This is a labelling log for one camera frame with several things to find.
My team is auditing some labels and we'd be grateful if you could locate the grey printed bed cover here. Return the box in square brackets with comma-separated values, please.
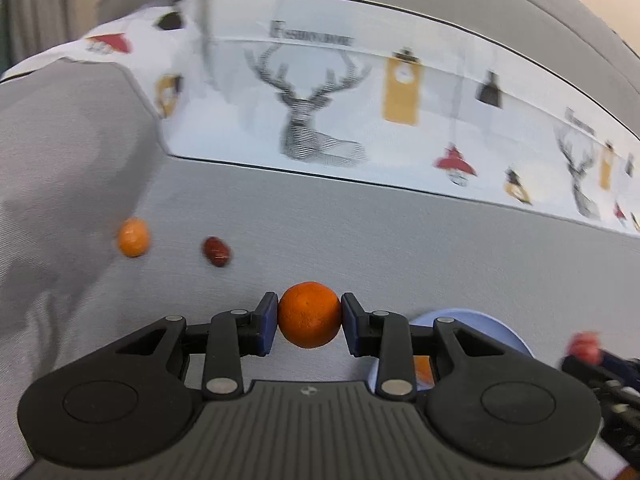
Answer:
[0, 0, 640, 480]

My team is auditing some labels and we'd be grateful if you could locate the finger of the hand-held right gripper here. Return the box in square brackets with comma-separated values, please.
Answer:
[559, 347, 640, 397]

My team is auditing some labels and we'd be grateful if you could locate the dark red date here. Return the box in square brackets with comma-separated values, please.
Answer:
[201, 236, 234, 267]

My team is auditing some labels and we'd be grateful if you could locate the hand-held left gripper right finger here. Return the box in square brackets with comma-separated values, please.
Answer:
[341, 292, 501, 398]

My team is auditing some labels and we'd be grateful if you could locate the small red round fruit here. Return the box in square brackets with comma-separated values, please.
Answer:
[569, 331, 603, 365]

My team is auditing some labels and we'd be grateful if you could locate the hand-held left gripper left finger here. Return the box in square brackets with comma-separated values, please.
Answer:
[115, 291, 279, 398]

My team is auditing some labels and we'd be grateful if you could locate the small orange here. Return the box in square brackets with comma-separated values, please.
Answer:
[412, 355, 436, 391]
[117, 217, 151, 259]
[277, 281, 343, 349]

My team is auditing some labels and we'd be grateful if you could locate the grey curtain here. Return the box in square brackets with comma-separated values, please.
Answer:
[0, 0, 101, 73]

